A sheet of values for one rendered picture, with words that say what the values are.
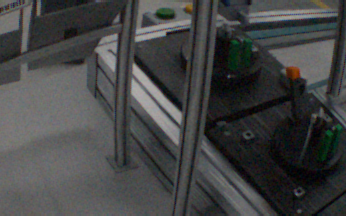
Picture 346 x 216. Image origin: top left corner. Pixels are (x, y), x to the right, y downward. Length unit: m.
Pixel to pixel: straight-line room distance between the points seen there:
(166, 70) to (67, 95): 0.23
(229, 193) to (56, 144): 0.34
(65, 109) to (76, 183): 0.20
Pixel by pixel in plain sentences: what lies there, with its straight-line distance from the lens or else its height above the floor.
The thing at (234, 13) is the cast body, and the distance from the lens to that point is 0.82.
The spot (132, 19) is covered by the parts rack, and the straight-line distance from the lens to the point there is 0.71.
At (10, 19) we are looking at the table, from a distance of 1.40.
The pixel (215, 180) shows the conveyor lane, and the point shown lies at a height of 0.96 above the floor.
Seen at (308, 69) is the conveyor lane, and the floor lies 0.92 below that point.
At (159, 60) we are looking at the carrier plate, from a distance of 0.89.
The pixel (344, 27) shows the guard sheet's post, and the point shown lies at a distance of 0.86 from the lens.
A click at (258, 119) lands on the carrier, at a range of 0.79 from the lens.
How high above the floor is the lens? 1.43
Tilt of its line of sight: 36 degrees down
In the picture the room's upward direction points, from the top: 5 degrees clockwise
